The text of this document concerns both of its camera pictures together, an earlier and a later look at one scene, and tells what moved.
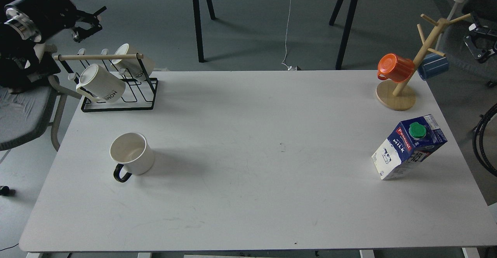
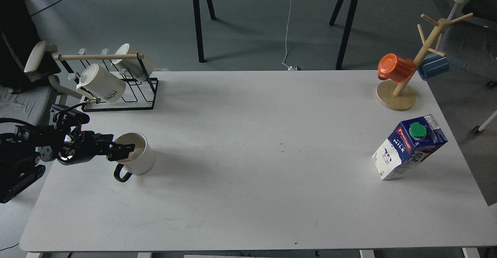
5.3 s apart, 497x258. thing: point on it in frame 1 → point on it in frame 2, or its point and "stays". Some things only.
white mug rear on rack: (139, 68) stays
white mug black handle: (131, 151) stays
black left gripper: (43, 13) → (66, 142)
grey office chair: (478, 5) → (478, 128)
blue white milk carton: (412, 141) stays
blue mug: (433, 64) stays
